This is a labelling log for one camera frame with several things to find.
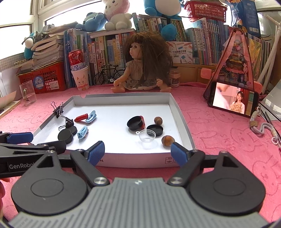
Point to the red crayon-shaped plastic toy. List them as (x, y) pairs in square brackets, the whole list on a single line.
[(80, 118)]

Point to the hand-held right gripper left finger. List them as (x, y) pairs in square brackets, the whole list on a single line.
[(96, 152)]

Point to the black pen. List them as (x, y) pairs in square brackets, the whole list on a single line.
[(269, 114)]

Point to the grey flat case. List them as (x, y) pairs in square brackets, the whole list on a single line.
[(273, 98)]

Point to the light blue hair clip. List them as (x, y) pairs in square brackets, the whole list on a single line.
[(91, 117), (82, 132)]

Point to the white plastic jar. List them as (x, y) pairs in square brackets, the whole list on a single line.
[(175, 79)]

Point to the brown hazelnut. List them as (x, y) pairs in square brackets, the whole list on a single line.
[(158, 121), (168, 141)]

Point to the pink bunny-print cloth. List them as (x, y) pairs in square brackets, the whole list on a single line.
[(219, 142)]

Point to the small blue white plush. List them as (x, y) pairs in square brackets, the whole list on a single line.
[(28, 47)]

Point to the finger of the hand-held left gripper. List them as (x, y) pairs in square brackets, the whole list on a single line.
[(58, 146), (19, 137)]

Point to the white grid board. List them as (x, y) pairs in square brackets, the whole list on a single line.
[(8, 62)]

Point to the stack of lying books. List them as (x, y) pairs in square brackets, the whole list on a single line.
[(48, 48)]

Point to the large black binder clip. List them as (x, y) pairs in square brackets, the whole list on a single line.
[(69, 122)]

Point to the black round lid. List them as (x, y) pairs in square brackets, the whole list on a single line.
[(157, 128)]

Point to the brown-haired doll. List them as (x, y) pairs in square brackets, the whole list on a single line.
[(144, 61)]

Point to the white shelf board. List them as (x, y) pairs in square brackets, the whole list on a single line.
[(112, 32)]

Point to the blue elephant plush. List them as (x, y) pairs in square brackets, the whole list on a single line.
[(92, 23)]

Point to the white printed cardboard box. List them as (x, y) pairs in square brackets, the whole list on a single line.
[(179, 52)]

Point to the clear plastic dome lid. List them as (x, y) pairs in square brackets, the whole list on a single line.
[(146, 136)]

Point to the black toy bicycle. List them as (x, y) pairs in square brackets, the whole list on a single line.
[(105, 75)]

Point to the black round puck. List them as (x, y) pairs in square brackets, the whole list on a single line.
[(65, 137), (74, 130)]

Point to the wooden drawer shelf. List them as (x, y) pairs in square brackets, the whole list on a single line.
[(191, 73)]

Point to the dark blue box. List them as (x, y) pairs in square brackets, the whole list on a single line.
[(250, 15)]

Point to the clear glass cup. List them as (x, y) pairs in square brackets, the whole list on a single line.
[(28, 94)]

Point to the person's left hand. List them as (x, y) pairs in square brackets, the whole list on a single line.
[(2, 193)]

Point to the row of books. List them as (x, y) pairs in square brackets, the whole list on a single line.
[(103, 52)]

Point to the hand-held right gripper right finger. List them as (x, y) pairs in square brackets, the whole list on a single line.
[(179, 153)]

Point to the black round case red trim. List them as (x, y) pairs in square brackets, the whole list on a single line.
[(134, 123)]

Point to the white cat-print paper cup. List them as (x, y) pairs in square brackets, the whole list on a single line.
[(80, 80)]

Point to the small red plastic basket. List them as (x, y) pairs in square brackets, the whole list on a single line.
[(204, 9)]

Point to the black smartphone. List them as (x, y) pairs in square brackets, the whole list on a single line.
[(232, 99)]

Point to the large red plastic basket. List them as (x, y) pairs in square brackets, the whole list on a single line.
[(44, 79)]

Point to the pink triangular phone stand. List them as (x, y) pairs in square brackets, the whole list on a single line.
[(235, 57)]

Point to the open book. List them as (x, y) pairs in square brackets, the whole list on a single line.
[(8, 105)]

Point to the big blue plush toy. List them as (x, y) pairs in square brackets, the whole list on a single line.
[(168, 30)]

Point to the red beer can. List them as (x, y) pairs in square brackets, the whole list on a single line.
[(75, 58)]

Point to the white window frame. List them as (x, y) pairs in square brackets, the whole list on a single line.
[(41, 13)]

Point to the pink white bunny plush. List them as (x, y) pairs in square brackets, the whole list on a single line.
[(116, 15)]

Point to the white cardboard box tray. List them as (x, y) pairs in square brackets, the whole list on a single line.
[(114, 136)]

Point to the white pipe frame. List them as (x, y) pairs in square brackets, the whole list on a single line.
[(269, 57)]

